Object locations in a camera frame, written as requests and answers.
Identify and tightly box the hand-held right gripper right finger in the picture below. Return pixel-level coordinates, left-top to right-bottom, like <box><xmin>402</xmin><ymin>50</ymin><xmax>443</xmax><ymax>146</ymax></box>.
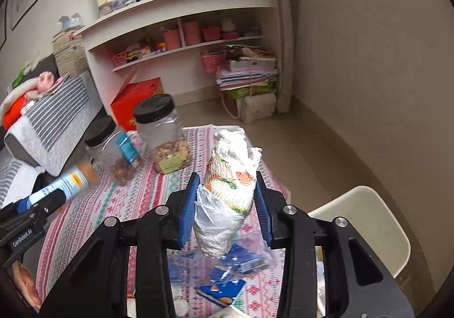
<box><xmin>253</xmin><ymin>171</ymin><xmax>415</xmax><ymax>318</ymax></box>

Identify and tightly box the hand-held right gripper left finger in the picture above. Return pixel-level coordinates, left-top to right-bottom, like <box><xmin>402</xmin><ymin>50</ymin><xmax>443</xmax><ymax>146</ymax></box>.
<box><xmin>39</xmin><ymin>172</ymin><xmax>201</xmax><ymax>318</ymax></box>

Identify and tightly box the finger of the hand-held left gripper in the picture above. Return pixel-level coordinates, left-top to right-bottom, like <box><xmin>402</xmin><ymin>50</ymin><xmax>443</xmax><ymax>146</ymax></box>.
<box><xmin>26</xmin><ymin>188</ymin><xmax>67</xmax><ymax>216</ymax></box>
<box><xmin>13</xmin><ymin>197</ymin><xmax>34</xmax><ymax>215</ymax></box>

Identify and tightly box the light blue milk carton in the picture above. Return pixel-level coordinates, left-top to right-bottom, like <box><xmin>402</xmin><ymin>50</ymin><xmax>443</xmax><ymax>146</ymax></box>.
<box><xmin>28</xmin><ymin>158</ymin><xmax>101</xmax><ymax>206</ymax></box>

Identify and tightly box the white plastic wrapper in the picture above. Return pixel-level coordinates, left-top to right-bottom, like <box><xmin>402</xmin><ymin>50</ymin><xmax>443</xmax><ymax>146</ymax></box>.
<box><xmin>192</xmin><ymin>128</ymin><xmax>264</xmax><ymax>260</ymax></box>

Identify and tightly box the blue biscuit packet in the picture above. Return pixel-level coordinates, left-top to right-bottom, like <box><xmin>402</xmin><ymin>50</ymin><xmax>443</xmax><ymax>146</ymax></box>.
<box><xmin>197</xmin><ymin>266</ymin><xmax>247</xmax><ymax>306</ymax></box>

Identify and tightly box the cream plastic bin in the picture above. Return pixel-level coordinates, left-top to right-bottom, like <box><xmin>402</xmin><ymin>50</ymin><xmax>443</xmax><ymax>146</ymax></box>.
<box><xmin>307</xmin><ymin>186</ymin><xmax>411</xmax><ymax>318</ymax></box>

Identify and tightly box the person's left hand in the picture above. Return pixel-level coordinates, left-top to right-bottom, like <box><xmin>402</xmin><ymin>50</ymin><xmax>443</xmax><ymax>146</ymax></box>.
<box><xmin>10</xmin><ymin>260</ymin><xmax>42</xmax><ymax>309</ymax></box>

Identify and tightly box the grey striped quilted sofa cover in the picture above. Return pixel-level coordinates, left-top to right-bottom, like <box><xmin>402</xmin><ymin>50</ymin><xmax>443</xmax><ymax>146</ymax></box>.
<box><xmin>4</xmin><ymin>71</ymin><xmax>107</xmax><ymax>177</ymax></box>
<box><xmin>0</xmin><ymin>158</ymin><xmax>47</xmax><ymax>210</ymax></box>

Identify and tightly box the patterned pink green tablecloth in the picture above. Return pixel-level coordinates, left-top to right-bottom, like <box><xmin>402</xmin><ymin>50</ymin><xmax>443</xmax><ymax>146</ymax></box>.
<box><xmin>35</xmin><ymin>125</ymin><xmax>320</xmax><ymax>318</ymax></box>

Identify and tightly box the clear jar with blue label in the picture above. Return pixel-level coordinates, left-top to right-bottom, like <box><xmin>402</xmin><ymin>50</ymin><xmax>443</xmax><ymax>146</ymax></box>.
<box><xmin>84</xmin><ymin>116</ymin><xmax>144</xmax><ymax>187</ymax></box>

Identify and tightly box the clear jar with green label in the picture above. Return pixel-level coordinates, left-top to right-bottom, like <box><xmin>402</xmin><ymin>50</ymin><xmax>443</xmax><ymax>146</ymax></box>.
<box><xmin>133</xmin><ymin>94</ymin><xmax>194</xmax><ymax>176</ymax></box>

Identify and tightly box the orange red cushion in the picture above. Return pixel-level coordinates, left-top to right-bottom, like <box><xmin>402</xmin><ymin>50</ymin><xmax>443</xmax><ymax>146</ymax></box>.
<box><xmin>3</xmin><ymin>94</ymin><xmax>36</xmax><ymax>129</ymax></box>

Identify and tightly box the folded newspaper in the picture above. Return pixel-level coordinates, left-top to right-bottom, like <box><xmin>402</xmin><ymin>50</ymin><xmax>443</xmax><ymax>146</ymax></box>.
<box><xmin>50</xmin><ymin>73</ymin><xmax>72</xmax><ymax>93</ymax></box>

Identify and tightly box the pink pig plush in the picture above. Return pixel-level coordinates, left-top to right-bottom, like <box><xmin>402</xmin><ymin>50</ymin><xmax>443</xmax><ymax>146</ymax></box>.
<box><xmin>35</xmin><ymin>70</ymin><xmax>59</xmax><ymax>92</ymax></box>

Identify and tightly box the green tissue package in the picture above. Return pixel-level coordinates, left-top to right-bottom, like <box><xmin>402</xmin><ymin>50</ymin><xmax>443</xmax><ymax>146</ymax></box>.
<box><xmin>227</xmin><ymin>80</ymin><xmax>277</xmax><ymax>99</ymax></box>

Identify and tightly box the red cardboard box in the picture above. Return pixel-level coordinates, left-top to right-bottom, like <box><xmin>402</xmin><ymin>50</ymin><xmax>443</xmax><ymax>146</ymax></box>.
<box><xmin>111</xmin><ymin>77</ymin><xmax>164</xmax><ymax>129</ymax></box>

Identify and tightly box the green and white plush toy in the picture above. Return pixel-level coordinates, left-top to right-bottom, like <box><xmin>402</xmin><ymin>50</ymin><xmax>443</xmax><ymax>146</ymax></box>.
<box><xmin>12</xmin><ymin>59</ymin><xmax>39</xmax><ymax>88</ymax></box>

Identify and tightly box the pile of papers and folders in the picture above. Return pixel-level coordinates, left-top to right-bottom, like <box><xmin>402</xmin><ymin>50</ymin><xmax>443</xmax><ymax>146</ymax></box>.
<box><xmin>216</xmin><ymin>45</ymin><xmax>279</xmax><ymax>92</ymax></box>

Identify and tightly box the tall stack of books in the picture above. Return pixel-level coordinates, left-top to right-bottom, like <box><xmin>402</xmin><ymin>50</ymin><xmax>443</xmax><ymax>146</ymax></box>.
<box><xmin>52</xmin><ymin>32</ymin><xmax>89</xmax><ymax>77</ymax></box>

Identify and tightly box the pink plastic basket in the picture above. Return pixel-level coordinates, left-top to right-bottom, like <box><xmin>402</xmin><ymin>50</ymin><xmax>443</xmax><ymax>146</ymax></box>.
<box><xmin>200</xmin><ymin>52</ymin><xmax>228</xmax><ymax>74</ymax></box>

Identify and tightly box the pink pen pot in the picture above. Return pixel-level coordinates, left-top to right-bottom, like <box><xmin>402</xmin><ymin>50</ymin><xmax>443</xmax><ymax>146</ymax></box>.
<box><xmin>182</xmin><ymin>20</ymin><xmax>202</xmax><ymax>45</ymax></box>
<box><xmin>162</xmin><ymin>29</ymin><xmax>182</xmax><ymax>51</ymax></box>

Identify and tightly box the small pink storage basket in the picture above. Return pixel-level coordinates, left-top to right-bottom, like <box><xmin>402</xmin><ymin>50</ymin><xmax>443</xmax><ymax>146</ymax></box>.
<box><xmin>201</xmin><ymin>27</ymin><xmax>223</xmax><ymax>42</ymax></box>

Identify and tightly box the blue tissue box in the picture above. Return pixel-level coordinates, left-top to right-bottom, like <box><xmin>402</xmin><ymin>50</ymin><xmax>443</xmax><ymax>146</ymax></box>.
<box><xmin>58</xmin><ymin>14</ymin><xmax>85</xmax><ymax>30</ymax></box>

